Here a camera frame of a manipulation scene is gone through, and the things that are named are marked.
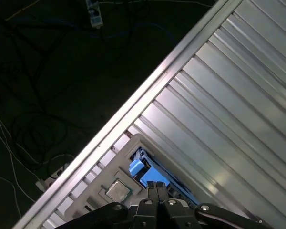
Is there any silver CPU chip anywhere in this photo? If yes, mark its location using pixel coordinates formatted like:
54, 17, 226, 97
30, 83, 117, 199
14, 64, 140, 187
105, 178, 134, 203

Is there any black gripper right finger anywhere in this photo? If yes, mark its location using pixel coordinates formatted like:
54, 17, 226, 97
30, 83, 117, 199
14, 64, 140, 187
156, 181, 277, 229

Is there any white power strip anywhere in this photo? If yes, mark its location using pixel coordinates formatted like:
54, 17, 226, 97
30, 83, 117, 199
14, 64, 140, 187
85, 0, 105, 30

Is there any grey parts rack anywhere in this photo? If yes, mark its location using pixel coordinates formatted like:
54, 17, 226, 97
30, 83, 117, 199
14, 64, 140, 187
64, 133, 205, 229

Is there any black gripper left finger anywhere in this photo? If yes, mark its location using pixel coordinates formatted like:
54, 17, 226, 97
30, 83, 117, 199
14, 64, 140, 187
53, 180, 159, 229

